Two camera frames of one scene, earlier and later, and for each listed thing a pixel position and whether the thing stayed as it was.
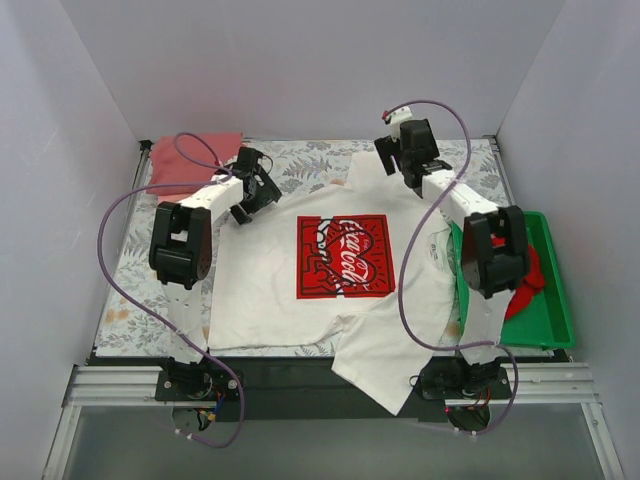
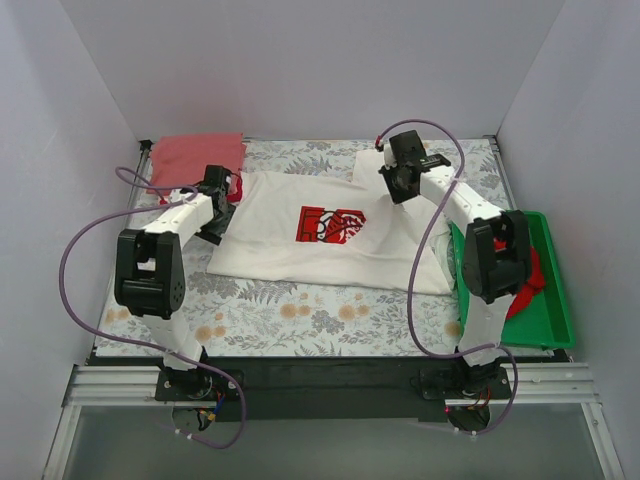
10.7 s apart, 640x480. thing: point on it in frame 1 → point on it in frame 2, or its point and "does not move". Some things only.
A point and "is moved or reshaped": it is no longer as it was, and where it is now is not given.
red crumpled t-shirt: [533, 283] does not move
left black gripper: [261, 192] → [220, 220]
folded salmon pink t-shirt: [188, 158] does not move
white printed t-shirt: [362, 269] is moved or reshaped
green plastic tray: [546, 321] does not move
